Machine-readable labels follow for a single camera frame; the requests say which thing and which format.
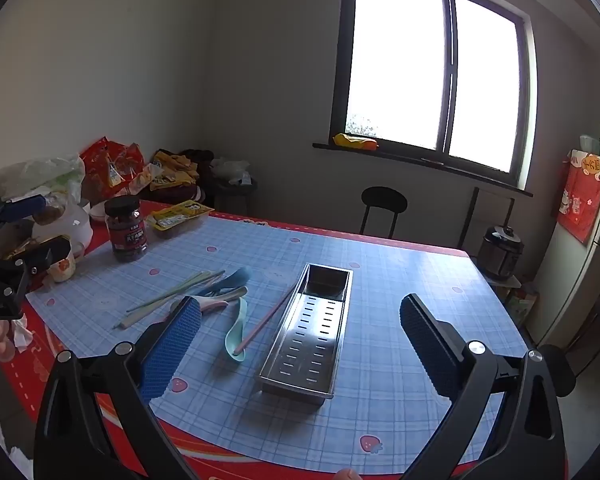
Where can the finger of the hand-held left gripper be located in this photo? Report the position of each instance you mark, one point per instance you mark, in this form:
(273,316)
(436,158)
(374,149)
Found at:
(25,206)
(50,252)

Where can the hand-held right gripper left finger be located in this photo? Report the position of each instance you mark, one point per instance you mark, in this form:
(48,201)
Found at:
(172,345)

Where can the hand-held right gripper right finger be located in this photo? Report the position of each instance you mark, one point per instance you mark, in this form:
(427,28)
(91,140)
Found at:
(425,345)

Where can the white chopstick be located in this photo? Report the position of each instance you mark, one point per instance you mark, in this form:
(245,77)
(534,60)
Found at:
(145,314)

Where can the green chopstick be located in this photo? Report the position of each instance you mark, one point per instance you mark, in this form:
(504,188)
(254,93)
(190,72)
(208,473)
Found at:
(190,285)
(167,291)

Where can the pink spoon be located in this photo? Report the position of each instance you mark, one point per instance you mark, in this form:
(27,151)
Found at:
(212,306)

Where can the green spoon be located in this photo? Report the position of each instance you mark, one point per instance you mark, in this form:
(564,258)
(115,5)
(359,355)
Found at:
(234,335)

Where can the beige spoon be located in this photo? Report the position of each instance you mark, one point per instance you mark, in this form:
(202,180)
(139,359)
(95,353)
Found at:
(230,293)

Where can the blue spoon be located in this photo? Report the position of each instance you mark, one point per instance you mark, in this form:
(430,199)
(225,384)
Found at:
(235,276)

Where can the pink chopstick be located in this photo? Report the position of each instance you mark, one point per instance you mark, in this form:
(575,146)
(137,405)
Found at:
(265,320)

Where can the stainless steel utensil tray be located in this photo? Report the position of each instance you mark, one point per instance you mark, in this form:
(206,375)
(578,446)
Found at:
(305,340)

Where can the person's right hand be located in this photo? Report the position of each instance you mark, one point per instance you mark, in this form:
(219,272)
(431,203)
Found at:
(351,475)

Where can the printed cup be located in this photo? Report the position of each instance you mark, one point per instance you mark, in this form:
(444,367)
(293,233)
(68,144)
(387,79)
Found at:
(62,267)

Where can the clear plastic bag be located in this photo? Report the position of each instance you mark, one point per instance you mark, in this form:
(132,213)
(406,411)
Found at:
(40,172)

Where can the crumpled white tissue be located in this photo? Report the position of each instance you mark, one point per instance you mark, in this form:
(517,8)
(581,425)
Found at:
(22,335)

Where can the small white bowl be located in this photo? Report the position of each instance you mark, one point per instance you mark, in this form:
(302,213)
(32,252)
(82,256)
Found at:
(98,211)

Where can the black lidded snack jar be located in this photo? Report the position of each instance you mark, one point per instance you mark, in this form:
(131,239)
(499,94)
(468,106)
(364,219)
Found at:
(127,232)

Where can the red snack bag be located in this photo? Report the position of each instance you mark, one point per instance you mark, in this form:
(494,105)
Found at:
(105,165)

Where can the cardboard box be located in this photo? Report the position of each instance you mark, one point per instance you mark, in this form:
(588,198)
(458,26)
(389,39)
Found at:
(520,305)

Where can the orange snack packet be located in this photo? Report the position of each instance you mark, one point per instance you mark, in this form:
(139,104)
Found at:
(140,175)

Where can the black rice cooker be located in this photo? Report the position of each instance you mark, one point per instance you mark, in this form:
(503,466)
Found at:
(500,252)

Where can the yellow labelled snack tray packet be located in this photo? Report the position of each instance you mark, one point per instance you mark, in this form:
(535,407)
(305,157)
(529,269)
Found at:
(180,215)

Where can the black stool seat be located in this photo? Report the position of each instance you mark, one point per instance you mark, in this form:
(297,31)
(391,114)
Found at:
(560,370)

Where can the dark maroon bag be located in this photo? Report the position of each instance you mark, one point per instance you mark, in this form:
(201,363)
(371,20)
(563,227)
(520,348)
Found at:
(185,195)

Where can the yellow snack packets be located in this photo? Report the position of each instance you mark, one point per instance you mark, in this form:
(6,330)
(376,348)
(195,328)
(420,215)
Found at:
(172,170)

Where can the black round backed chair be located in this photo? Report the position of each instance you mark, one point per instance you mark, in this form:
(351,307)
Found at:
(384,200)

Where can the person's white clothing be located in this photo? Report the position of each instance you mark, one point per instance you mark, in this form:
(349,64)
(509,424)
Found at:
(10,440)

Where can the black round stool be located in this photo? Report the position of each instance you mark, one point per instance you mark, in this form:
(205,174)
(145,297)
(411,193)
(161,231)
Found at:
(235,195)

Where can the white refrigerator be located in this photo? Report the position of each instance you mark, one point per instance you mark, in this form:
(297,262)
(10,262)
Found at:
(580,280)

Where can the black window sill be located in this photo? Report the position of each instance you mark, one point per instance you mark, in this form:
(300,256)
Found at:
(430,162)

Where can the white plastic bag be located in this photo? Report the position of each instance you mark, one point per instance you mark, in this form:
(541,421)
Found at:
(232,170)

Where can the red printed hanging cloth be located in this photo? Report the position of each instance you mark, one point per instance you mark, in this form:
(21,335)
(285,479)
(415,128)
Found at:
(580,200)

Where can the black framed window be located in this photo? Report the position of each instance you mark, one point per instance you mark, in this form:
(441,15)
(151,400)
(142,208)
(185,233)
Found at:
(400,60)

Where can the black folding frame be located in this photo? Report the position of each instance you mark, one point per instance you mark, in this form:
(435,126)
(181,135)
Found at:
(475,210)

